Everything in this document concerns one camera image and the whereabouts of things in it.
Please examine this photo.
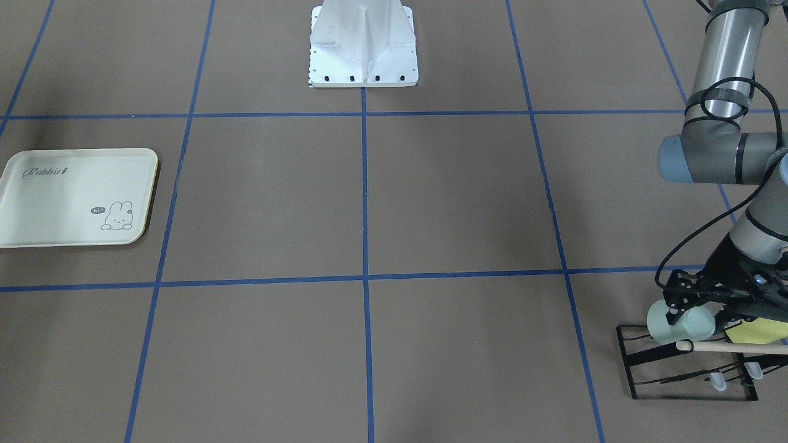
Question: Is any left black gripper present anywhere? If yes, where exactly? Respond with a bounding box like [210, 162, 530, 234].
[664, 237, 787, 337]

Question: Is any light green cup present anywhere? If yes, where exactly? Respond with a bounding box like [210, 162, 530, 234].
[646, 300, 717, 345]

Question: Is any yellow cup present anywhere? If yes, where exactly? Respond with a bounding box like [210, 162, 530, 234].
[725, 319, 787, 345]

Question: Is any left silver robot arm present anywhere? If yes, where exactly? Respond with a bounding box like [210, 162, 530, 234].
[647, 1, 787, 345]

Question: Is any black wire cup rack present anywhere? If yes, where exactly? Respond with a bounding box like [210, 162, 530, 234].
[614, 324, 786, 402]

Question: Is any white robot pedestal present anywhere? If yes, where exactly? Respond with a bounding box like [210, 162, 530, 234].
[308, 1, 419, 88]

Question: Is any cream rabbit tray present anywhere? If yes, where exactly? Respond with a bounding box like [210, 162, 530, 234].
[1, 148, 159, 249]

